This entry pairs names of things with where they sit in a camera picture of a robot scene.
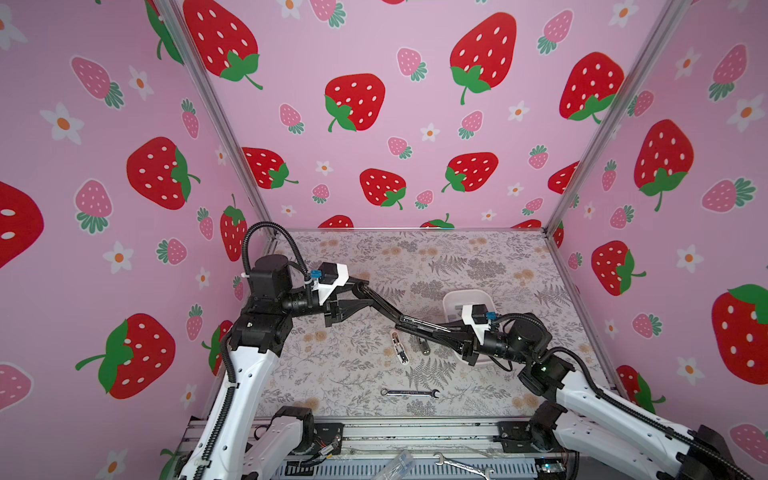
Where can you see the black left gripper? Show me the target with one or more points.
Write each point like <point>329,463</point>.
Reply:
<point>341,312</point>

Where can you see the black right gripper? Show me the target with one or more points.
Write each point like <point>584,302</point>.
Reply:
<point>471,347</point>

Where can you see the black stapler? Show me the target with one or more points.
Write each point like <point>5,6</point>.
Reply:
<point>402,315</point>

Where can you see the pink mini stapler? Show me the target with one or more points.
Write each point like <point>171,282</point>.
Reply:
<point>399,348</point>

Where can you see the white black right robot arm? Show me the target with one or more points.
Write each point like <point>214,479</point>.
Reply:
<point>588,418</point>

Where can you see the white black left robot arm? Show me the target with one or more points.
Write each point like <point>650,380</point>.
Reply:
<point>281,289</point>

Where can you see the white plastic tray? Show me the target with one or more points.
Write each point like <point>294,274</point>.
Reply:
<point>454,301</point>

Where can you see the silver combination wrench on table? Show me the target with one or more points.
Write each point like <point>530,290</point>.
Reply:
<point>435,394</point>

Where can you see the clear plastic bag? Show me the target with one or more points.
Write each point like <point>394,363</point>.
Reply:
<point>396,469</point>

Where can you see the silver wrench on rail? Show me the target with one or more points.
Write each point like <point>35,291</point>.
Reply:
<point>485,472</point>

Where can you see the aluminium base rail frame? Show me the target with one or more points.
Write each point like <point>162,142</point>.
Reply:
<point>294,445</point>

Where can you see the aluminium left rear corner post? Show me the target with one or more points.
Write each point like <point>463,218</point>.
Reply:
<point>181,36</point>

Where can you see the aluminium corner post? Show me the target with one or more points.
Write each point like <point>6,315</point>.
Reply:
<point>181,36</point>
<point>659,36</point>

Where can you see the aluminium right rear corner post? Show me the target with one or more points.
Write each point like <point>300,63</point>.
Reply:
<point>659,36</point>

